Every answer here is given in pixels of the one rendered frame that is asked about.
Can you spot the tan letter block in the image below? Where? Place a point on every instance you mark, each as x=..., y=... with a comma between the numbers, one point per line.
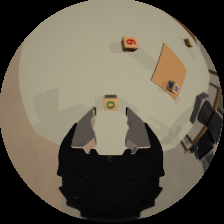
x=129, y=44
x=188, y=43
x=110, y=102
x=173, y=87

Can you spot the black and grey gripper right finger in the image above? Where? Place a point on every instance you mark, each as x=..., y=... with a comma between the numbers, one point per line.
x=141, y=140

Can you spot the orange flat mat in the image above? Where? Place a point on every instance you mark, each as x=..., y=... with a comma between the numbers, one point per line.
x=169, y=67

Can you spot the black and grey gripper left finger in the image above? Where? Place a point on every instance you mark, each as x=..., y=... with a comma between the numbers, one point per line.
x=79, y=140

